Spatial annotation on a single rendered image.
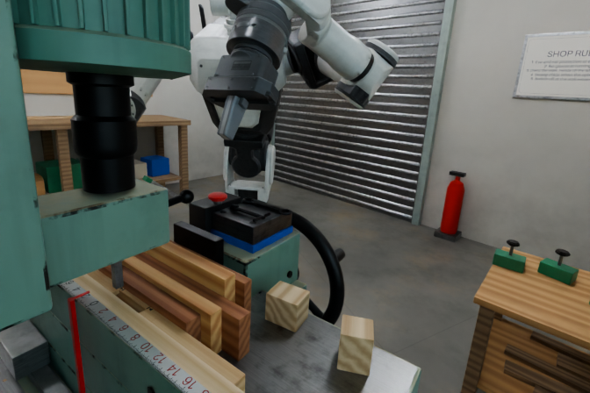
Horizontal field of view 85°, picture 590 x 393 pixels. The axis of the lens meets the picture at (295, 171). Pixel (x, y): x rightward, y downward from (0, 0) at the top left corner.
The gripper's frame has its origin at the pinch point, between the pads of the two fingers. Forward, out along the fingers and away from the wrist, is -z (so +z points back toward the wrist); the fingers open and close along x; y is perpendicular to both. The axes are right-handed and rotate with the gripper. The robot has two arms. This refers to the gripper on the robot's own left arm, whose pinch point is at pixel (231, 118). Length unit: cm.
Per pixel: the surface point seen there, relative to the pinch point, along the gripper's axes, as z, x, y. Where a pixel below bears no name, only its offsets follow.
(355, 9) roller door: 239, 82, -217
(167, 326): -27.1, -5.5, 5.0
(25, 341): -36.2, 16.8, 3.9
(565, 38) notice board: 179, -88, -201
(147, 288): -24.8, 0.7, 3.4
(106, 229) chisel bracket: -19.1, 0.3, 11.8
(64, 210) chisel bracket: -18.3, 1.1, 16.0
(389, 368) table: -25.4, -26.8, -6.8
